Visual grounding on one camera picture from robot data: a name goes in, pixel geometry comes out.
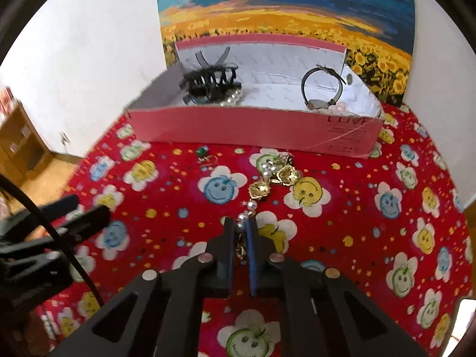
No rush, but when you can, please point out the black cable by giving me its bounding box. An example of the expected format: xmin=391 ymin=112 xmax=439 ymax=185
xmin=0 ymin=173 xmax=105 ymax=306

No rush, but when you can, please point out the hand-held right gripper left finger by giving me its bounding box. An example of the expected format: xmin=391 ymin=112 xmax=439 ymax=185
xmin=48 ymin=216 xmax=236 ymax=357

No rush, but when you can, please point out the sunflower field painting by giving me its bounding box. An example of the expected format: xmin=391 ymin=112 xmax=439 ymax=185
xmin=155 ymin=0 xmax=416 ymax=107

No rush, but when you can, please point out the wooden cabinet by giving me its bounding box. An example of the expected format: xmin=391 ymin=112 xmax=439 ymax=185
xmin=0 ymin=86 xmax=56 ymax=191

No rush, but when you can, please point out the black ribbon hair clip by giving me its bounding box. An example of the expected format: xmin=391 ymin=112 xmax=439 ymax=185
xmin=179 ymin=46 xmax=241 ymax=106

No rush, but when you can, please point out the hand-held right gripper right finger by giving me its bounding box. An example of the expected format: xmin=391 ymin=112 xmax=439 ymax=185
xmin=245 ymin=216 xmax=429 ymax=357

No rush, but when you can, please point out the brown strap wristwatch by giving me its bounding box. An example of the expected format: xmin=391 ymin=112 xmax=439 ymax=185
xmin=300 ymin=65 xmax=347 ymax=112

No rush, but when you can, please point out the pink cardboard box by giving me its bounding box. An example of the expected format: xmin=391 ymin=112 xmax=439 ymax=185
xmin=124 ymin=33 xmax=386 ymax=159

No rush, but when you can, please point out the white pearl bracelet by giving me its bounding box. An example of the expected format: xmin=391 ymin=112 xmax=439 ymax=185
xmin=219 ymin=88 xmax=243 ymax=107

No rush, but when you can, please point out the gold and pearl bracelet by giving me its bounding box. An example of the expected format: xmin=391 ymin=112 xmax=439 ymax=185
xmin=234 ymin=152 xmax=303 ymax=260

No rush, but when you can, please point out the smartphone in grey case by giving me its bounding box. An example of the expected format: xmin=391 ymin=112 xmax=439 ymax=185
xmin=442 ymin=297 xmax=474 ymax=357

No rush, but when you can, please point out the green bead earring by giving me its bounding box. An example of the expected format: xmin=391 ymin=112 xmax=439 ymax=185
xmin=195 ymin=145 xmax=215 ymax=165

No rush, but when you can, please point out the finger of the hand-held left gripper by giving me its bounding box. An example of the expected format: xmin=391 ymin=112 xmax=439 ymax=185
xmin=35 ymin=205 xmax=111 ymax=244
xmin=0 ymin=194 xmax=81 ymax=232

